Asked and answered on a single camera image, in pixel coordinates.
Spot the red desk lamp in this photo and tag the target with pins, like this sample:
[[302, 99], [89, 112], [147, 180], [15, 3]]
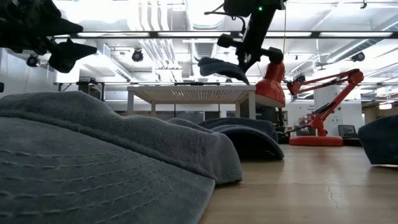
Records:
[[270, 90]]

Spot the navy blue baseball cap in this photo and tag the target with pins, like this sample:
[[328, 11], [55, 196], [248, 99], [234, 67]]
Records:
[[220, 70], [248, 133], [381, 140]]

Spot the black laptop screen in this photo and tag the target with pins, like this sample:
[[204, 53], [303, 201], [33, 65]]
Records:
[[346, 131]]

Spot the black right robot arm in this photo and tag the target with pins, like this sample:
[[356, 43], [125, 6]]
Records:
[[242, 6]]

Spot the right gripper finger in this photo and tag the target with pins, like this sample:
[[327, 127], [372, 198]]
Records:
[[242, 63], [253, 59]]

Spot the black ceiling spotlight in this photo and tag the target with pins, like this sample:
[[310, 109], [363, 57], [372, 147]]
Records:
[[358, 56], [137, 56], [32, 60]]

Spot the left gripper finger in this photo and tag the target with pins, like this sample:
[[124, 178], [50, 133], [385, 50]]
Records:
[[65, 28], [71, 53]]

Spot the black overhead light beam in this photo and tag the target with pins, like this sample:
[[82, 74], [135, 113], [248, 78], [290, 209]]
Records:
[[315, 34]]

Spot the black aluminium table frame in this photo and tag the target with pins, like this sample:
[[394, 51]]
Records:
[[351, 142]]

